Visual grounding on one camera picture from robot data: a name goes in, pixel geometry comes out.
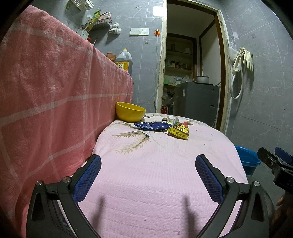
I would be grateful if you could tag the orange wall hook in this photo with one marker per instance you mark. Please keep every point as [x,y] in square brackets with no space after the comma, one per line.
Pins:
[157,33]

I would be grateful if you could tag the metal pot on fridge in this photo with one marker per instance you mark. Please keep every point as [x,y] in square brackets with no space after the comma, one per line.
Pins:
[202,79]

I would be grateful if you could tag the person's right hand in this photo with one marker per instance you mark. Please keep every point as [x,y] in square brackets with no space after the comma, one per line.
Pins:
[284,210]

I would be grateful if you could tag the large oil jug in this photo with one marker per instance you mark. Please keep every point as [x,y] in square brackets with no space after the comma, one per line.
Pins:
[124,61]

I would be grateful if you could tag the yellow plastic bowl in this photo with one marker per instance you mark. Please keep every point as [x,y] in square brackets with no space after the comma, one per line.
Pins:
[129,112]

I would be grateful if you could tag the pink floral table cloth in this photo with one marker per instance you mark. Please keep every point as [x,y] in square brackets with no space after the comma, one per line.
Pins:
[148,185]

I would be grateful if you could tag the cream rubber gloves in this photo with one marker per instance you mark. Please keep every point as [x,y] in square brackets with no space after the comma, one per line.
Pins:
[243,57]

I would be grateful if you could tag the white wall switch plate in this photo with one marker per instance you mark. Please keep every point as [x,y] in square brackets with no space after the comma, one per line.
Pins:
[139,31]

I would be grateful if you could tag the blue foil wrapper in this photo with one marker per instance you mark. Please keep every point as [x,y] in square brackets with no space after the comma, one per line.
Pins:
[153,126]

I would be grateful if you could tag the pink checked towel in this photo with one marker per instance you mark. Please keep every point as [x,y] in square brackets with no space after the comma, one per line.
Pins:
[58,92]

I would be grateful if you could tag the yellow snack packet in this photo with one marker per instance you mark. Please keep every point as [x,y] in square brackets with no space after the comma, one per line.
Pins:
[180,131]

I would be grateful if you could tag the silver foil trash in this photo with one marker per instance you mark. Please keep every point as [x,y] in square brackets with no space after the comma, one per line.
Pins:
[172,120]

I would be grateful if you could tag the grey refrigerator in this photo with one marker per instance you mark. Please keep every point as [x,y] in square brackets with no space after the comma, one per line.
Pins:
[196,101]

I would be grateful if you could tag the blue plastic basin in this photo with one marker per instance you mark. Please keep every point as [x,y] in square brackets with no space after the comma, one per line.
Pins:
[249,159]

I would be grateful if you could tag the wall shelf with packets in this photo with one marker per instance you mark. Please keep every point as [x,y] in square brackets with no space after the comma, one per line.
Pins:
[98,21]

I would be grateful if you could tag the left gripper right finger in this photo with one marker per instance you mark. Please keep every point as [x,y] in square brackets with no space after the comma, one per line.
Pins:
[242,209]

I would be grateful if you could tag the white wire basket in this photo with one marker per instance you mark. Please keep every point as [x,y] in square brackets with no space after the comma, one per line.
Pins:
[83,5]

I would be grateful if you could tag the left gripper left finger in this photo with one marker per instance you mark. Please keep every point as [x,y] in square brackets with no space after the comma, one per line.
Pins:
[53,209]

